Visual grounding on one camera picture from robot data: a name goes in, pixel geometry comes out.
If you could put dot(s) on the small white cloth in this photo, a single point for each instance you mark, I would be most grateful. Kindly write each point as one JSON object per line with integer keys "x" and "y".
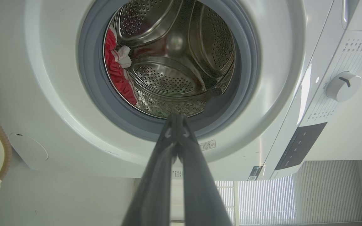
{"x": 124, "y": 56}

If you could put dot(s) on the grey rubber door gasket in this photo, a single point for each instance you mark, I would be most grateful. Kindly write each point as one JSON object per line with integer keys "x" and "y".
{"x": 93, "y": 78}

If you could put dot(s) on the round white filter cover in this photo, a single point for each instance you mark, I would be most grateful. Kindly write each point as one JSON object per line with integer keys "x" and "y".
{"x": 28, "y": 147}

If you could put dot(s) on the white front-load washing machine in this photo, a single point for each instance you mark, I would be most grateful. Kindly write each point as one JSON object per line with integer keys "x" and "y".
{"x": 42, "y": 78}

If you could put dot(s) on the black energy label sticker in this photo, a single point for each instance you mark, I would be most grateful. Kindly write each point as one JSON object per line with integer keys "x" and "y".
{"x": 255, "y": 173}

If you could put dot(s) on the stainless steel washing machine drum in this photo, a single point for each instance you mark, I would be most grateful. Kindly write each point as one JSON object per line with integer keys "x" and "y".
{"x": 174, "y": 62}

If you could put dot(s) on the warning triangle sticker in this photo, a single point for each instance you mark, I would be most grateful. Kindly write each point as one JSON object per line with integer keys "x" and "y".
{"x": 207, "y": 145}

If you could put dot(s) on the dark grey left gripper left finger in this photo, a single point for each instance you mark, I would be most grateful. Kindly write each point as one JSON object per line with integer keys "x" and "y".
{"x": 156, "y": 182}

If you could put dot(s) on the white round dial knob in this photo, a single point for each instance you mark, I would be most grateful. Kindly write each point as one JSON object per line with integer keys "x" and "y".
{"x": 342, "y": 86}

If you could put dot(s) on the red and white garment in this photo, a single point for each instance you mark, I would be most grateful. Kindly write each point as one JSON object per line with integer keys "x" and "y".
{"x": 115, "y": 70}

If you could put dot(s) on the black control button panel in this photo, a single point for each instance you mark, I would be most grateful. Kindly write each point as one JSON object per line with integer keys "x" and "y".
{"x": 300, "y": 146}

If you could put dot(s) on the white window blind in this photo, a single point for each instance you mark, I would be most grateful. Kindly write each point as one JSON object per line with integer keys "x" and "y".
{"x": 269, "y": 201}

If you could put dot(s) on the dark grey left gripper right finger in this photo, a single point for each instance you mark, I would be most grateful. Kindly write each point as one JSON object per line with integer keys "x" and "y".
{"x": 200, "y": 188}

